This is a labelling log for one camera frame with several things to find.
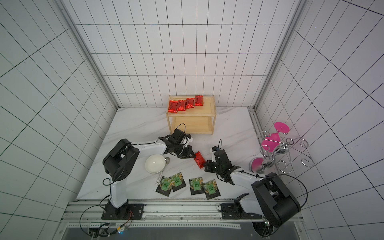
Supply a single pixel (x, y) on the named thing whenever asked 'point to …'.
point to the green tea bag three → (197, 186)
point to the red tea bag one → (173, 106)
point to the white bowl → (155, 163)
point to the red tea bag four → (199, 100)
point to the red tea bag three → (190, 103)
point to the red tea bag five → (199, 160)
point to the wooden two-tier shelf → (198, 119)
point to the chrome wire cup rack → (284, 151)
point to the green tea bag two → (179, 181)
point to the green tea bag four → (211, 189)
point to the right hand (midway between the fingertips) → (199, 164)
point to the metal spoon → (167, 160)
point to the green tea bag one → (165, 186)
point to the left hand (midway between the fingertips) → (193, 158)
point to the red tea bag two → (181, 105)
